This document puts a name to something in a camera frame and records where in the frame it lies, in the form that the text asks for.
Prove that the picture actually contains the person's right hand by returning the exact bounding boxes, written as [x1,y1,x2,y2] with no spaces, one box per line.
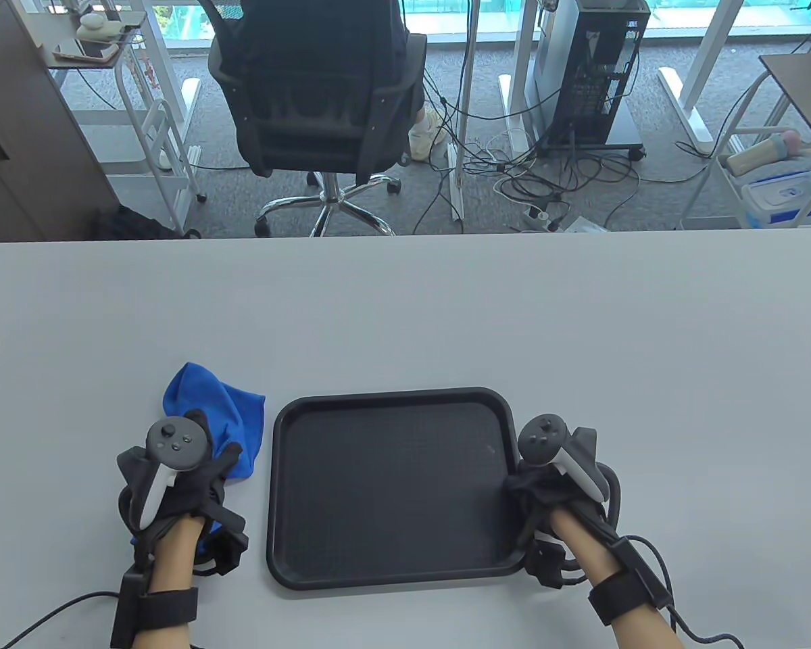
[503,466,624,543]

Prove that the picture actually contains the person's left hand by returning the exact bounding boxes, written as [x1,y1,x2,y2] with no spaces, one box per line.
[117,409,244,543]

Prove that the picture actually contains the blue rectangular towel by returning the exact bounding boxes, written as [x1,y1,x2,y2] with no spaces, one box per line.
[130,362,267,562]

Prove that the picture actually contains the black plastic tray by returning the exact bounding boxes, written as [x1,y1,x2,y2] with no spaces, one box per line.
[266,387,545,592]

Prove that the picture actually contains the person's right forearm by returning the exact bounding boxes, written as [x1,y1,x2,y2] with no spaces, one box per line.
[547,507,685,649]

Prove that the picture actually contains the grey handheld controller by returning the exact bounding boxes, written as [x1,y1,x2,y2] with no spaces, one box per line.
[518,414,610,505]
[139,418,212,532]

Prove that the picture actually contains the black bag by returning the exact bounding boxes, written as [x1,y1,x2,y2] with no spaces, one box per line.
[93,206,201,241]

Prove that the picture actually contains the white rolling cart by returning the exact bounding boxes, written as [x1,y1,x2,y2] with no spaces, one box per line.
[44,7,208,235]

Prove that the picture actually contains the white desk leg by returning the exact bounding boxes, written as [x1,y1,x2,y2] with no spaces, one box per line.
[132,0,203,130]
[446,0,480,223]
[499,0,539,153]
[658,0,751,153]

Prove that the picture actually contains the blue lidded plastic container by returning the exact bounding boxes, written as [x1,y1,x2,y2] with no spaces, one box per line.
[742,169,811,229]

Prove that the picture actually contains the black office chair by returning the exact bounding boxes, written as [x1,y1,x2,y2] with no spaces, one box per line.
[196,0,428,238]

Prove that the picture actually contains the brown wooden cabinet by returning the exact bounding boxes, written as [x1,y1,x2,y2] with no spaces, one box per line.
[0,0,120,243]

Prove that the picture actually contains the beige bottle with pink cap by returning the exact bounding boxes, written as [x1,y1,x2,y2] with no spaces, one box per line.
[726,130,802,174]

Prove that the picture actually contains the black computer tower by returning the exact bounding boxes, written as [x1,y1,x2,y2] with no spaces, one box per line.
[524,0,652,161]

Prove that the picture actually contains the flat phone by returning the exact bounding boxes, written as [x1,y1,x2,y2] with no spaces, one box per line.
[52,42,120,66]

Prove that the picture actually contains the white rounded device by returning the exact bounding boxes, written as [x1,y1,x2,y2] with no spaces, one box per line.
[76,11,123,41]

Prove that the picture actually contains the brown side table top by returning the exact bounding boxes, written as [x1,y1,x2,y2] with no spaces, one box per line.
[760,53,811,171]

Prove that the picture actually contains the black wrist strap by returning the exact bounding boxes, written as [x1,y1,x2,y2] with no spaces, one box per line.
[111,568,200,648]
[587,537,674,627]

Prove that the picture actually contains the black glove cable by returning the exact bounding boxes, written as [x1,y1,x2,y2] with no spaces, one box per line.
[0,592,120,649]
[620,534,744,649]

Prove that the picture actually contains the tangle of black cables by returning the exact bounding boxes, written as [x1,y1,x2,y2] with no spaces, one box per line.
[412,68,714,232]

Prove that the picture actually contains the white wire cart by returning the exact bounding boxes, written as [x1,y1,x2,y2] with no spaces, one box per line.
[679,68,811,231]

